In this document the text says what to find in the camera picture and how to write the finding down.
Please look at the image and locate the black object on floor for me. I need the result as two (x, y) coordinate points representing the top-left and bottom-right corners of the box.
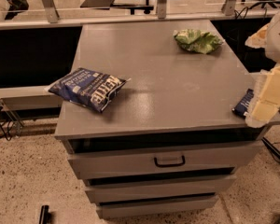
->
(38, 205), (51, 224)

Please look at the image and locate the blue rxbar blueberry bar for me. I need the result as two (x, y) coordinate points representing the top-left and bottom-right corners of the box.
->
(231, 89), (254, 118)

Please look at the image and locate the bottom grey drawer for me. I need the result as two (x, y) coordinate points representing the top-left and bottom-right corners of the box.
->
(96, 195), (218, 219)

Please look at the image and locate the black drawer handle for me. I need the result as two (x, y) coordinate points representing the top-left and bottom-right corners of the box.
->
(153, 155), (186, 168)

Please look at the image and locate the grey metal rail frame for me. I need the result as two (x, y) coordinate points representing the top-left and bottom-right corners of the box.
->
(0, 0), (276, 30)

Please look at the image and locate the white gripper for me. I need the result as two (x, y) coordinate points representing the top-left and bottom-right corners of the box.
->
(245, 9), (280, 128)

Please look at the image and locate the grey drawer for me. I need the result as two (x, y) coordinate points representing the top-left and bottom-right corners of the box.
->
(96, 195), (218, 219)
(68, 141), (261, 179)
(85, 175), (236, 204)

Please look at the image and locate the middle grey drawer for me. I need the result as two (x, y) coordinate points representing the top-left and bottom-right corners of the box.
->
(85, 175), (236, 204)

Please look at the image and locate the grey drawer cabinet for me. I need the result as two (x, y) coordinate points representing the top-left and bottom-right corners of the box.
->
(54, 19), (280, 220)

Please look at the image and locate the green jalapeno chip bag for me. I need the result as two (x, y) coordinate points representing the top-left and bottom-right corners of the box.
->
(174, 29), (223, 54)

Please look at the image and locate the top grey drawer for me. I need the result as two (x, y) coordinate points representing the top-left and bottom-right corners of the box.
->
(68, 141), (261, 179)

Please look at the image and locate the blue kettle chip bag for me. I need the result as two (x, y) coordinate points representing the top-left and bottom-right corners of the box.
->
(45, 67), (127, 113)

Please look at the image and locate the black cables left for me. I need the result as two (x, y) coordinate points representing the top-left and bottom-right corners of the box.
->
(0, 100), (24, 149)

